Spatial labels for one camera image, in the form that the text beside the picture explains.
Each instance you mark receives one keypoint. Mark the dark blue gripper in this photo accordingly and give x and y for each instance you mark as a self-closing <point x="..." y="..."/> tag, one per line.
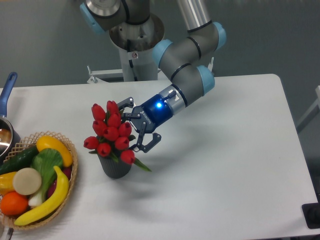
<point x="152" y="113"/>

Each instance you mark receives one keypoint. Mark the red tulip bouquet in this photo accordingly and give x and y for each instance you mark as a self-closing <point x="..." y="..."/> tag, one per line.
<point x="113" y="137"/>

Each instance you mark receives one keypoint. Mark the dark grey ribbed vase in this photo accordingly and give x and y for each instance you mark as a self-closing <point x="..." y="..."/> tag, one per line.
<point x="112" y="169"/>

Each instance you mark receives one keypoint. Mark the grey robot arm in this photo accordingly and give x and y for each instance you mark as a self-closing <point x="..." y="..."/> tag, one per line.
<point x="191" y="11"/>

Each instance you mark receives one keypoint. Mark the dark red vegetable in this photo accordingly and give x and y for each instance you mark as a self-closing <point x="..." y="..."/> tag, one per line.
<point x="68" y="172"/>

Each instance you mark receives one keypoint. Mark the yellow banana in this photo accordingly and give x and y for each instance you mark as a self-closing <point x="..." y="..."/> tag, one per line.
<point x="50" y="205"/>

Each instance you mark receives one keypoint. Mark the green bok choy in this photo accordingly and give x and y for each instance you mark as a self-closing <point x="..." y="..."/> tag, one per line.
<point x="44" y="164"/>

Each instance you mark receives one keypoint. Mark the woven wicker basket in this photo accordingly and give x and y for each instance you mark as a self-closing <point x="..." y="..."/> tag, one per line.
<point x="30" y="141"/>

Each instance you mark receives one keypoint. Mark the green cucumber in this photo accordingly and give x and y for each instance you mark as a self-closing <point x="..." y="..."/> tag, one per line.
<point x="19" y="161"/>

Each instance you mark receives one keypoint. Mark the beige round slice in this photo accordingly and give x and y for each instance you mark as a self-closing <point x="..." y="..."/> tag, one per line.
<point x="27" y="181"/>

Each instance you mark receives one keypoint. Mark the yellow pepper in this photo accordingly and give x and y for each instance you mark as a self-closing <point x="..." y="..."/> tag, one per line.
<point x="6" y="183"/>

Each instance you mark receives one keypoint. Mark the orange fruit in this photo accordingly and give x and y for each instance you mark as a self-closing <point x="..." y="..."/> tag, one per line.
<point x="14" y="204"/>

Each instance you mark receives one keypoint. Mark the black device at table edge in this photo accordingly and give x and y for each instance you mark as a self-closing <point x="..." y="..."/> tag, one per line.
<point x="311" y="212"/>

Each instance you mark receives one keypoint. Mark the blue handled pot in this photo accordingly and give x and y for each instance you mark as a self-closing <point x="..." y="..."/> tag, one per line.
<point x="8" y="136"/>

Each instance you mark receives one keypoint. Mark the white frame at right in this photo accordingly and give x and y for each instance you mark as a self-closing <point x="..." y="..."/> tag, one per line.
<point x="310" y="113"/>

